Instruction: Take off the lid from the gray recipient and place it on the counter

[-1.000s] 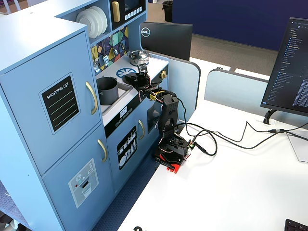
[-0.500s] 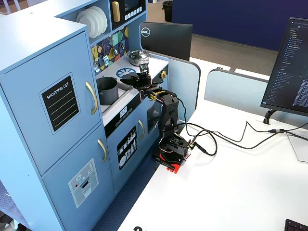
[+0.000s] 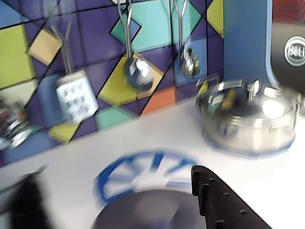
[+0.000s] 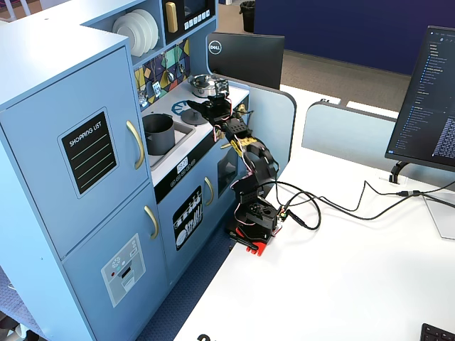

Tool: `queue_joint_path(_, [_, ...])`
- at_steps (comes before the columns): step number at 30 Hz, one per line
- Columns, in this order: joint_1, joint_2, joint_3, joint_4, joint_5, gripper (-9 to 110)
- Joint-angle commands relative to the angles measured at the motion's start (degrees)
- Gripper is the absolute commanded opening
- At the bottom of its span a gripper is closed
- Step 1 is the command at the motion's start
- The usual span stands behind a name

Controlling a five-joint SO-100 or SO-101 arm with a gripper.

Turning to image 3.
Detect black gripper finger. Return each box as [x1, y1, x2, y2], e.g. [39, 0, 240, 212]
[192, 166, 272, 229]
[9, 167, 55, 229]

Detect dark gray round lid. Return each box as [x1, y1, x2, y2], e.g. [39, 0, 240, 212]
[91, 190, 208, 229]

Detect steel pot lid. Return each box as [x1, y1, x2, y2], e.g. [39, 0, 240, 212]
[196, 79, 298, 121]

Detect steel pot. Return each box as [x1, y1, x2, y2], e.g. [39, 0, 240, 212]
[195, 78, 300, 155]

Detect blue printed stove burner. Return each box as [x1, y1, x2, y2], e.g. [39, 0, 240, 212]
[94, 149, 198, 203]

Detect steel serving spoon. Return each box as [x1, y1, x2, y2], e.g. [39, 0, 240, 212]
[173, 0, 203, 78]

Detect steel ladle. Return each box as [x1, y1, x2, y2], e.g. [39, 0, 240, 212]
[116, 0, 155, 93]

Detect blue toy kitchen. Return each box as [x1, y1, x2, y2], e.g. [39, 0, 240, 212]
[0, 0, 305, 229]

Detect black Dell monitor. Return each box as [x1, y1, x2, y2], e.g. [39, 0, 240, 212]
[271, 0, 305, 86]

